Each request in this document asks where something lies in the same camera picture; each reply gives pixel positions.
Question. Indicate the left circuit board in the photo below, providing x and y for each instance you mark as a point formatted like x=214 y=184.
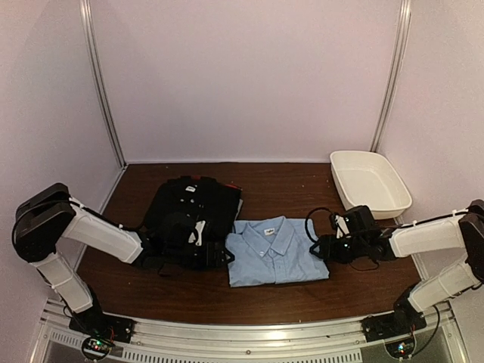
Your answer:
x=95 y=349

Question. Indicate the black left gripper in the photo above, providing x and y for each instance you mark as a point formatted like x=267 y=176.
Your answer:
x=210 y=262

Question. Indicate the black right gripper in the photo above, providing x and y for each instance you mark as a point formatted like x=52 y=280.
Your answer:
x=328 y=249

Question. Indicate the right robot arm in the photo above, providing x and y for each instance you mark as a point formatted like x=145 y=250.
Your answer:
x=448 y=248

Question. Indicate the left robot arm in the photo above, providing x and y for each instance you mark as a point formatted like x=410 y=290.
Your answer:
x=53 y=217

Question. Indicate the right circuit board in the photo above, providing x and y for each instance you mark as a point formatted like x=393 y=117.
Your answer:
x=400 y=349

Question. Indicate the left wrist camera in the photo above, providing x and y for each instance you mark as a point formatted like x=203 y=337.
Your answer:
x=196 y=237

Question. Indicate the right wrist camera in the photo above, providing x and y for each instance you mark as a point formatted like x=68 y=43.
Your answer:
x=338 y=224

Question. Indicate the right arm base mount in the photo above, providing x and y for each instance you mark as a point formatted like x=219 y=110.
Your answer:
x=403 y=320

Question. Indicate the circuit board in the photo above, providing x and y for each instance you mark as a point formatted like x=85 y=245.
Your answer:
x=400 y=349
x=95 y=349

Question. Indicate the white plastic tub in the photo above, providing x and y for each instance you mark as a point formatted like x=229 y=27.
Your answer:
x=366 y=178

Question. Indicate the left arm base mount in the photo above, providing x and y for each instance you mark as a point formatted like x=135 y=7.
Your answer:
x=95 y=323

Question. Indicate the red black plaid shirt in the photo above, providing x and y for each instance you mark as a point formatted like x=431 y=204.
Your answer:
x=233 y=187

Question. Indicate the front aluminium frame rail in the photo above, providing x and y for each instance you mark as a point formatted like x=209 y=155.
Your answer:
x=340 y=340

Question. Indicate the light blue long sleeve shirt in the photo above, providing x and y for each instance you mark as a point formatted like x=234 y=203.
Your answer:
x=273 y=251

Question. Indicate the grey shirt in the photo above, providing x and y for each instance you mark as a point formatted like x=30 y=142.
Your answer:
x=239 y=208

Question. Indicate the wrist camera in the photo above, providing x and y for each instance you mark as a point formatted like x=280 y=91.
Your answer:
x=196 y=237
x=338 y=224

